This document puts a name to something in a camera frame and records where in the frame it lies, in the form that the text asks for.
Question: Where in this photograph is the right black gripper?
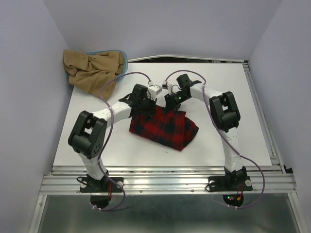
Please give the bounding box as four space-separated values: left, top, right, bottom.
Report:
163 91 190 116

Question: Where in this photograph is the red plaid skirt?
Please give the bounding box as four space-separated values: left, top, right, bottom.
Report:
129 106 199 151

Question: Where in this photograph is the tan skirt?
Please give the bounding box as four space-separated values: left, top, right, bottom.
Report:
63 50 127 100

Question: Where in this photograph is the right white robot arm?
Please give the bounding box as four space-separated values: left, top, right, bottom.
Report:
162 74 249 192

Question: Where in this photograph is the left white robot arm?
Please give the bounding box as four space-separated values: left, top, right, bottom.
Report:
68 84 161 192

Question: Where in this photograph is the teal plastic basket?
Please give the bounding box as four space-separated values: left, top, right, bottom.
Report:
66 49 129 85

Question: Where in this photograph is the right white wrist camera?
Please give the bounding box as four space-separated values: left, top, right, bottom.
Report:
162 81 173 94

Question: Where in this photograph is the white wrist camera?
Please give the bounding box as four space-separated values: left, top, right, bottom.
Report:
162 81 173 94
147 85 162 101

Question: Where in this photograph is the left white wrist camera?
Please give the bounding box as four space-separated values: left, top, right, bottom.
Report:
147 85 162 101

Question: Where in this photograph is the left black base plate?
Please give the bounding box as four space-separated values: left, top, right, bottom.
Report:
76 176 122 193

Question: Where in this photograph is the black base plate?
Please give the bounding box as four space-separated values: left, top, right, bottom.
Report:
205 176 253 192
76 176 122 193

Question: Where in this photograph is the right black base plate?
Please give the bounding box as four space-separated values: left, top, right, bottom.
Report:
205 176 253 192

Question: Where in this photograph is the aluminium rail frame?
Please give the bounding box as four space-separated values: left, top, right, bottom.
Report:
30 62 306 233

